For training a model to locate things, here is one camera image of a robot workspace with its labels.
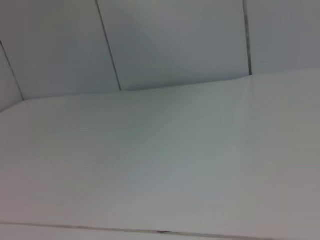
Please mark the white backdrop panel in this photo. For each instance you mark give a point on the white backdrop panel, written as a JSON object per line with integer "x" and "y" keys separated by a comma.
{"x": 60, "y": 50}
{"x": 175, "y": 40}
{"x": 7, "y": 85}
{"x": 285, "y": 32}

